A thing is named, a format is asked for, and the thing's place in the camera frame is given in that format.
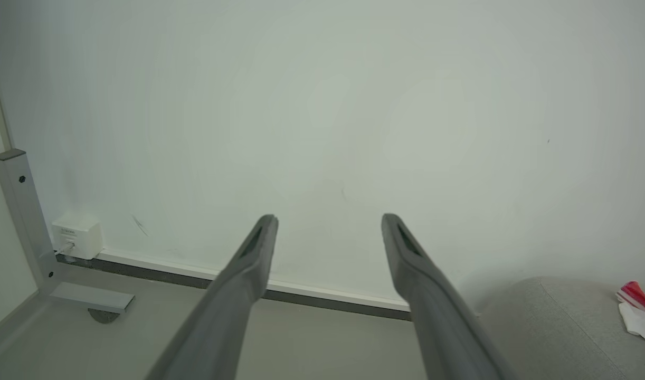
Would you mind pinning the white wall socket box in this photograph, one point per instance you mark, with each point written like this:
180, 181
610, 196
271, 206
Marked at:
79, 237

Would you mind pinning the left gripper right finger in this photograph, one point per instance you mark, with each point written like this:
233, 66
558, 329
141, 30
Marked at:
438, 316

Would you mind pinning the white baseboard strip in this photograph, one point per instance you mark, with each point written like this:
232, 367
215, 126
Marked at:
312, 290

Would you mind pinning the red and white shirt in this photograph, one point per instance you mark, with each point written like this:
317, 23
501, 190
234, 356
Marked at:
642, 311

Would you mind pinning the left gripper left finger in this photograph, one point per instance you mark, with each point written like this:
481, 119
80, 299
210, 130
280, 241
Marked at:
222, 311

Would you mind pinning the grey fabric sofa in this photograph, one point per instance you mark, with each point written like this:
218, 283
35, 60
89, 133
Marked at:
565, 332

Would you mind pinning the grey metal frame leg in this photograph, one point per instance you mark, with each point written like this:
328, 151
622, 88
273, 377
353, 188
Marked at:
29, 227

